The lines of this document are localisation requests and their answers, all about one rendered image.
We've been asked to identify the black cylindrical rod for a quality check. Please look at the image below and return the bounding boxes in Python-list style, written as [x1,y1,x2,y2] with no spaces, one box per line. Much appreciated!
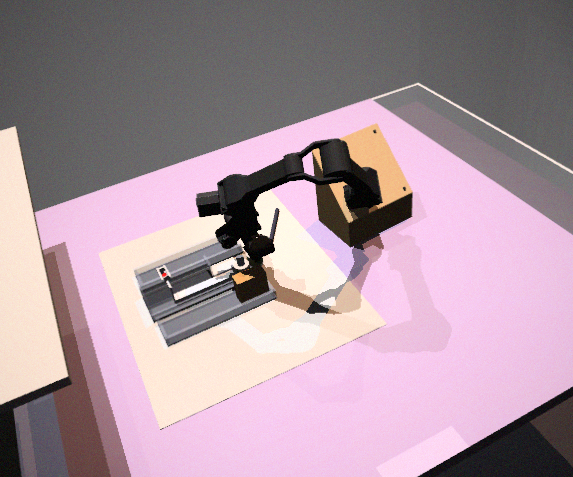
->
[269,208,279,242]

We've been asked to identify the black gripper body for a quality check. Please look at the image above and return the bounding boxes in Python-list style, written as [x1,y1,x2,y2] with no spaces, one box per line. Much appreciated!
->
[223,208,275,260]

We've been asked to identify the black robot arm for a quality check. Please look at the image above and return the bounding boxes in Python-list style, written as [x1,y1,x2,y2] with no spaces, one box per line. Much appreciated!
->
[195,138,383,249]

